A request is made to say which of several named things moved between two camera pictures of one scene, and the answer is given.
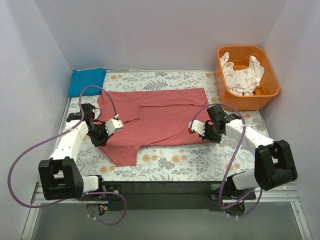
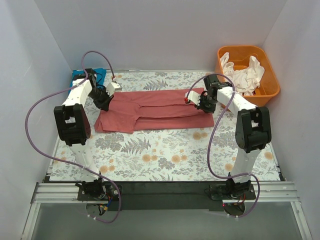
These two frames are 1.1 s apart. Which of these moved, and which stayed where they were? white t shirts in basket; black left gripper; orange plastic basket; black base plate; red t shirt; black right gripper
Moved: black left gripper; red t shirt; black right gripper
Stayed: white t shirts in basket; orange plastic basket; black base plate
